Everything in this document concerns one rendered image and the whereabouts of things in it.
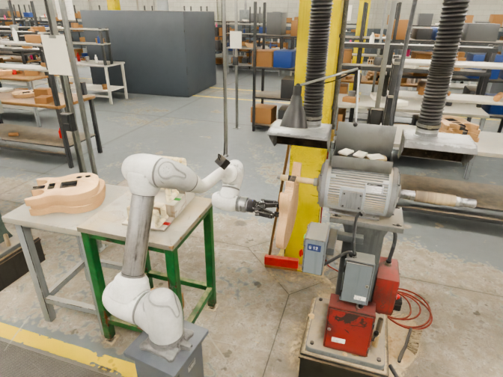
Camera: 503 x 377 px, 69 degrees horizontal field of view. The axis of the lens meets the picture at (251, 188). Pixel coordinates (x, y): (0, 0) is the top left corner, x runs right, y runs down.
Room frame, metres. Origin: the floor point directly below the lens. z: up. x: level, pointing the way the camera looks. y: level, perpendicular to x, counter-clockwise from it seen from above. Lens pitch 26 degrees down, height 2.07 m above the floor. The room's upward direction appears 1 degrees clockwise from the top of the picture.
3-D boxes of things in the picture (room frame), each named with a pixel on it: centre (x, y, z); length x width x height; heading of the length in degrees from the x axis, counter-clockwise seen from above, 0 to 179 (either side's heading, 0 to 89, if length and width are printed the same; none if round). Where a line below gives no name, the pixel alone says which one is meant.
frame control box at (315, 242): (1.49, -0.39, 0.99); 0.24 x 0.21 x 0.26; 73
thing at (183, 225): (1.98, 0.63, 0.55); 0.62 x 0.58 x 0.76; 73
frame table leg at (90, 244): (1.82, 0.96, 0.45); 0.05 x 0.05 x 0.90; 73
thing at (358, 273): (1.53, -0.56, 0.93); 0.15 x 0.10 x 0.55; 73
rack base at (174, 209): (2.01, 0.57, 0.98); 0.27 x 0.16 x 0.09; 77
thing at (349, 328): (1.52, -0.56, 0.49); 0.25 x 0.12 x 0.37; 73
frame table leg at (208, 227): (2.13, 0.29, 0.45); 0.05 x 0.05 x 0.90; 73
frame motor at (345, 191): (1.69, -0.54, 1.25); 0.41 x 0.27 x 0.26; 73
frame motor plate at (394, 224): (1.68, -0.61, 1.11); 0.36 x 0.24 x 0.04; 73
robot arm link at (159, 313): (1.20, 0.39, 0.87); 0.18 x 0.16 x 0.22; 66
